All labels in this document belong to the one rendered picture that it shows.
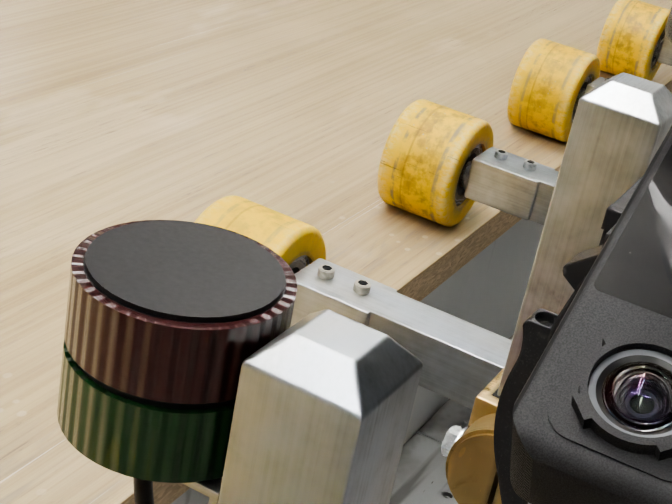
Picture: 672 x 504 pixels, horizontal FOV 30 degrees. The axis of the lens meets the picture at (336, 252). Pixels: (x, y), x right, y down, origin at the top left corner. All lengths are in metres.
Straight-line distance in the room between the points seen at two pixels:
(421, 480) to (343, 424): 0.82
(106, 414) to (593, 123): 0.27
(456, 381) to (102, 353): 0.34
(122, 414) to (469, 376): 0.33
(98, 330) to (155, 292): 0.02
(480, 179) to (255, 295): 0.56
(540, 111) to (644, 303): 0.83
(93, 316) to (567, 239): 0.27
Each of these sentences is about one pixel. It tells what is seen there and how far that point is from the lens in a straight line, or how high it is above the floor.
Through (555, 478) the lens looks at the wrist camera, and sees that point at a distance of 0.25.
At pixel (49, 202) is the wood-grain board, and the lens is 0.85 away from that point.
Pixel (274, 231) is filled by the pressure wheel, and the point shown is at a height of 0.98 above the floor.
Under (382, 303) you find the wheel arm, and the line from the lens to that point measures 0.66.
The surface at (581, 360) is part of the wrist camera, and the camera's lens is 0.26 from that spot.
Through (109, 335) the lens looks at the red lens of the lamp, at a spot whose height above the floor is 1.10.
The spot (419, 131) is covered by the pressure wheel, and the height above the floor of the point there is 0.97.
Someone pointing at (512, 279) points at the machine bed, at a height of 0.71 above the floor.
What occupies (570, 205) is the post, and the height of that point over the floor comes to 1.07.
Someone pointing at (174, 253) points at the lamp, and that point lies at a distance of 0.34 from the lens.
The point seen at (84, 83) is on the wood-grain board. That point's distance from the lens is 1.06.
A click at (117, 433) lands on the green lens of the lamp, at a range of 0.33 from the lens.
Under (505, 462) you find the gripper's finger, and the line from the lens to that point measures 0.36.
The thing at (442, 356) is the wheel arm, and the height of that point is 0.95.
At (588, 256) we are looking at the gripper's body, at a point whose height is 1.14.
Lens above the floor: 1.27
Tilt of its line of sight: 26 degrees down
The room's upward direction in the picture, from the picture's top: 11 degrees clockwise
